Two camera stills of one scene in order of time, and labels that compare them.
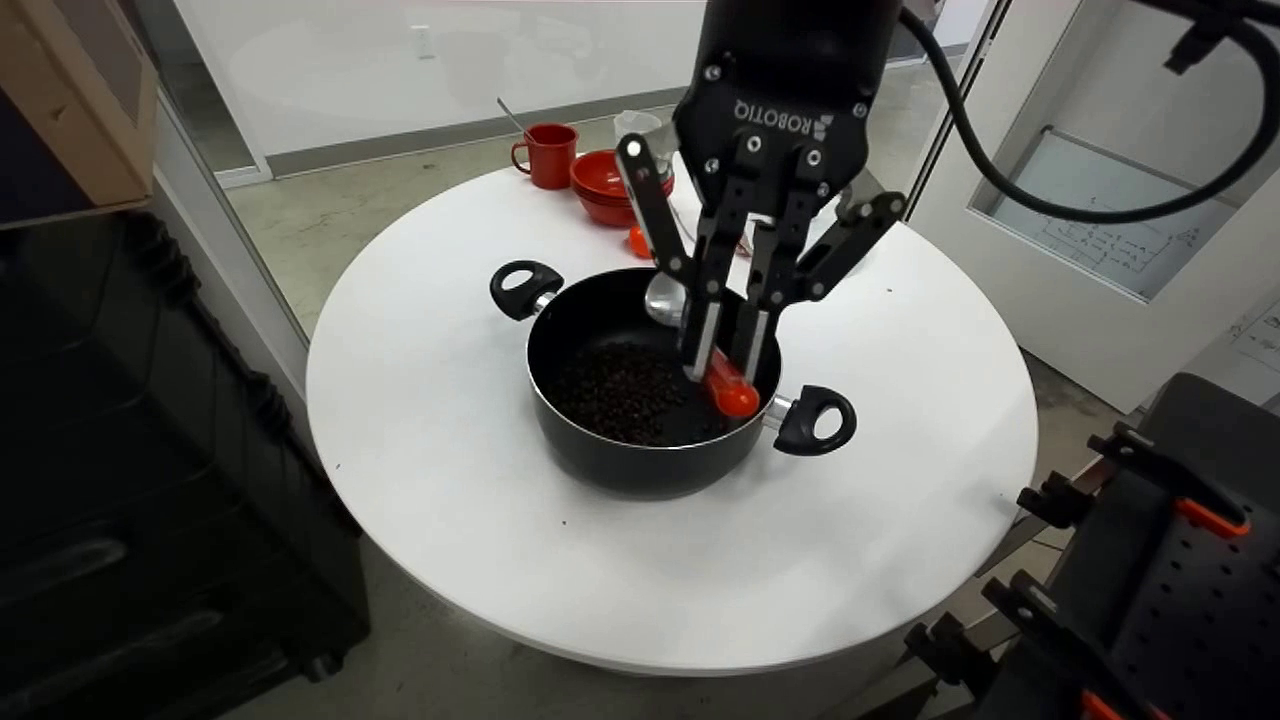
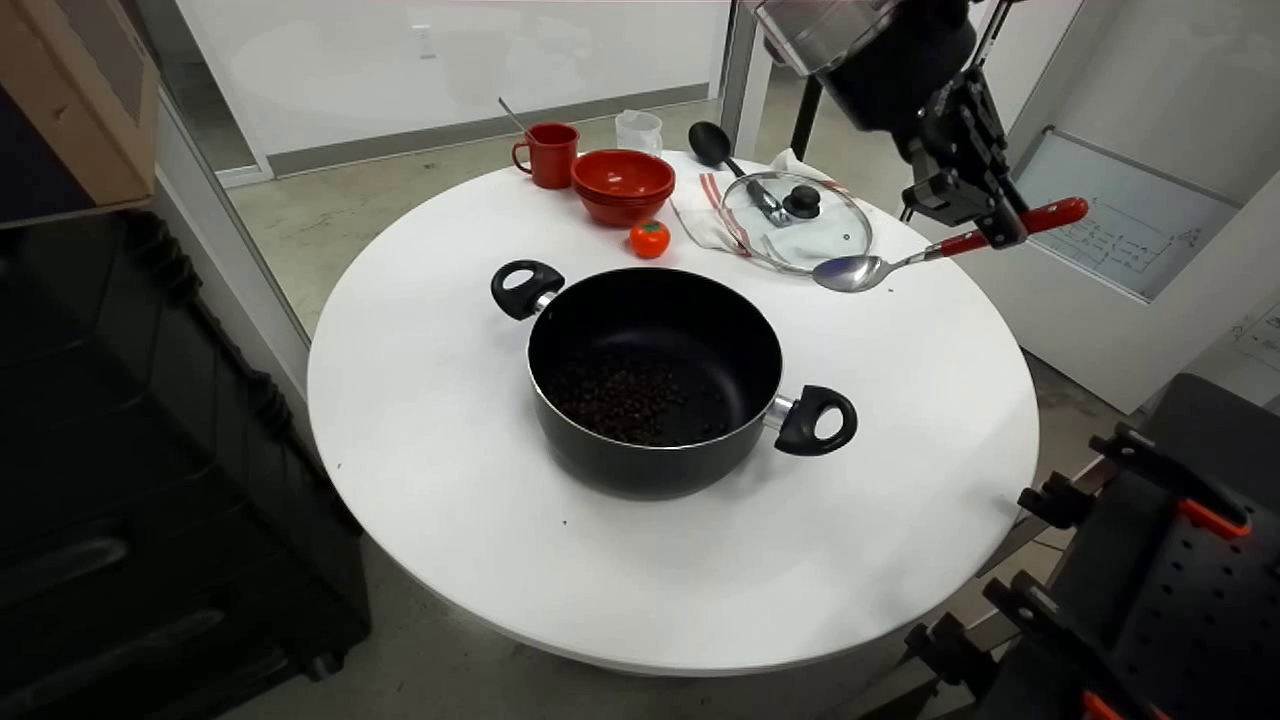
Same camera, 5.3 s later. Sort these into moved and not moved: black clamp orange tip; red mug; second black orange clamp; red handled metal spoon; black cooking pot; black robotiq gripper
Moved: red handled metal spoon; black robotiq gripper
Not moved: black clamp orange tip; black cooking pot; red mug; second black orange clamp
